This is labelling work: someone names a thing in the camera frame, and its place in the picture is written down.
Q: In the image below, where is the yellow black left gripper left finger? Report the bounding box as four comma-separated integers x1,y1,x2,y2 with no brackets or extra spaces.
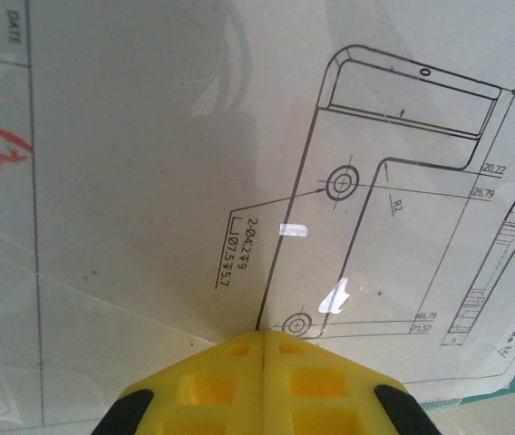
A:
97,329,264,435

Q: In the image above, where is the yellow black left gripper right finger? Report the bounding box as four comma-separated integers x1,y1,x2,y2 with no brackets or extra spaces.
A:
261,329,441,435

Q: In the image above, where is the white technical drawing sheet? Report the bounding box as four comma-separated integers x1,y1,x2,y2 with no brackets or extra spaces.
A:
0,0,515,435

